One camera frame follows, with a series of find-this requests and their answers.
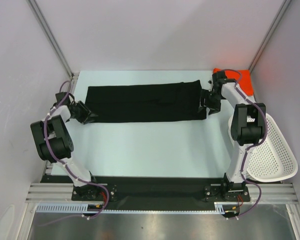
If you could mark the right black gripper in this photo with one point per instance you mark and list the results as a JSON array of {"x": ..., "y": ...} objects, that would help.
[{"x": 210, "y": 100}]

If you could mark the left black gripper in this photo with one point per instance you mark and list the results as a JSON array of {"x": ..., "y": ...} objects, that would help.
[{"x": 86, "y": 118}]

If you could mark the black t-shirt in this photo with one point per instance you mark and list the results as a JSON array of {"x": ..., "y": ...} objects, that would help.
[{"x": 172, "y": 102}]

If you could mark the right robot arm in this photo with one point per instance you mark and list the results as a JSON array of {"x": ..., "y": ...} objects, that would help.
[{"x": 248, "y": 130}]

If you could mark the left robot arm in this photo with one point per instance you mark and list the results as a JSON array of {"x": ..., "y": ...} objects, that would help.
[{"x": 54, "y": 143}]

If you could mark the folded orange t-shirt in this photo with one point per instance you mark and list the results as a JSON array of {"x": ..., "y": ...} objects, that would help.
[{"x": 243, "y": 77}]

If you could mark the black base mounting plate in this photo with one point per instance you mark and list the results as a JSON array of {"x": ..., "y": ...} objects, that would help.
[{"x": 165, "y": 204}]

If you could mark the white perforated plastic basket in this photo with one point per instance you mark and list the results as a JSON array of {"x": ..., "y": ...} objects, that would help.
[{"x": 271, "y": 161}]

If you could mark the white slotted cable duct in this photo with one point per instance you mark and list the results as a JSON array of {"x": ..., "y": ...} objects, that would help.
[{"x": 91, "y": 208}]

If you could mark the aluminium frame rail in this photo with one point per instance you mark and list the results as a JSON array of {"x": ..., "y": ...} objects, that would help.
[{"x": 265, "y": 193}]

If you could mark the left aluminium corner post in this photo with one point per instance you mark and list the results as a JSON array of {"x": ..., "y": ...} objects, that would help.
[{"x": 43, "y": 23}]

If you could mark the aluminium corner post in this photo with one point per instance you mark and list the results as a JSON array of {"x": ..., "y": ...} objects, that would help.
[
  {"x": 270, "y": 33},
  {"x": 43, "y": 23}
]

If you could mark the right aluminium corner post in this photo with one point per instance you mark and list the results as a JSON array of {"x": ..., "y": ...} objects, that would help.
[{"x": 270, "y": 33}]

